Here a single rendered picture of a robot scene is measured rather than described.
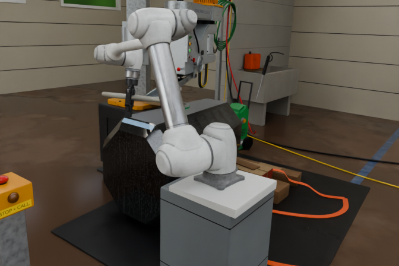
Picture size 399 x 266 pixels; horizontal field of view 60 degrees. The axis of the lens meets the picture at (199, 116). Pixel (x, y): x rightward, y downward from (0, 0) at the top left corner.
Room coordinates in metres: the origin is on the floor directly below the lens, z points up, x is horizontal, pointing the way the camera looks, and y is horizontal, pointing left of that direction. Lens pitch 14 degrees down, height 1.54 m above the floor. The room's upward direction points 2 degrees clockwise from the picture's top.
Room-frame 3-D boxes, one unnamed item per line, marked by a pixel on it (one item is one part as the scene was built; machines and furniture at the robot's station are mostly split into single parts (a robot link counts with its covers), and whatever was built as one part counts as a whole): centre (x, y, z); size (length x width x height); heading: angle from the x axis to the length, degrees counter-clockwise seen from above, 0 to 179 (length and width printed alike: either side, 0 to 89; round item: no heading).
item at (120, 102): (3.54, 0.63, 0.76); 0.49 x 0.49 x 0.05; 55
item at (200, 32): (3.30, 0.05, 1.33); 0.74 x 0.23 x 0.49; 161
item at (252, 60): (6.04, -0.91, 1.00); 0.50 x 0.22 x 0.33; 142
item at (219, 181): (1.55, -0.12, 0.86); 0.22 x 0.18 x 0.06; 136
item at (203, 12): (3.26, 0.08, 1.64); 0.96 x 0.25 x 0.17; 161
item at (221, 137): (1.53, -0.09, 1.00); 0.18 x 0.16 x 0.22; 128
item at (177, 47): (3.01, 0.17, 1.35); 0.36 x 0.22 x 0.45; 161
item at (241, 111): (4.36, -0.47, 0.43); 0.35 x 0.35 x 0.87; 40
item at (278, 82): (6.01, -1.14, 0.43); 1.30 x 0.62 x 0.86; 142
